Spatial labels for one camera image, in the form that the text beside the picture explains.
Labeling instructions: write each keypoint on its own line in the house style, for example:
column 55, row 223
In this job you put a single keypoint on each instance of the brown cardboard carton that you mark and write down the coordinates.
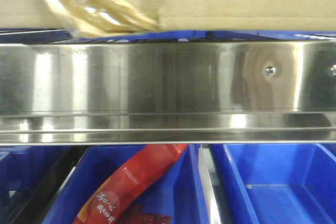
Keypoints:
column 99, row 18

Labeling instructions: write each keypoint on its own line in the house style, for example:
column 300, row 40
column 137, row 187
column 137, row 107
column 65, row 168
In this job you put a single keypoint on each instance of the blue bin upper right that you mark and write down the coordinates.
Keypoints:
column 220, row 35

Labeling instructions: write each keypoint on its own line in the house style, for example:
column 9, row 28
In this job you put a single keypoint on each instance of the blue bin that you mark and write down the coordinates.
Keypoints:
column 23, row 166
column 277, row 183
column 220, row 35
column 178, row 194

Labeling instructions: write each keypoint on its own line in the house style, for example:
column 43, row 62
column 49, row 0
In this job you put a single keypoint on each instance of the blue bin lower middle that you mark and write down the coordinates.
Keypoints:
column 178, row 194

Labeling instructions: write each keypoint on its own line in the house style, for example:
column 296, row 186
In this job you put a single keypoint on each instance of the blue bin lower right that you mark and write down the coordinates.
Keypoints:
column 277, row 183

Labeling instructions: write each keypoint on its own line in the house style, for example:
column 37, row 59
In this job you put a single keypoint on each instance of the red snack package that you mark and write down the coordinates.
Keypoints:
column 128, row 182

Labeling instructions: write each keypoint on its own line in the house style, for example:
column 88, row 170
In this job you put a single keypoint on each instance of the blue bin lower left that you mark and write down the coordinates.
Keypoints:
column 23, row 166

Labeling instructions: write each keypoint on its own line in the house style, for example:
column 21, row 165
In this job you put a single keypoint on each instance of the rail screw left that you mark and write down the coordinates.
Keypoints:
column 270, row 70

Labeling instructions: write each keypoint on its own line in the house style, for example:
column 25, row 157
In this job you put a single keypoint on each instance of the rail screw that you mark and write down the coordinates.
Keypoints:
column 270, row 70
column 333, row 70

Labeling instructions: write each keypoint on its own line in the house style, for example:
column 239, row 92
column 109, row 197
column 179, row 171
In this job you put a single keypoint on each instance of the stainless steel shelf rail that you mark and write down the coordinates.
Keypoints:
column 170, row 92

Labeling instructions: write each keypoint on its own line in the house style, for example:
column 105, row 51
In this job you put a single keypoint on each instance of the rail screw right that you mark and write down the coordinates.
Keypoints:
column 333, row 70

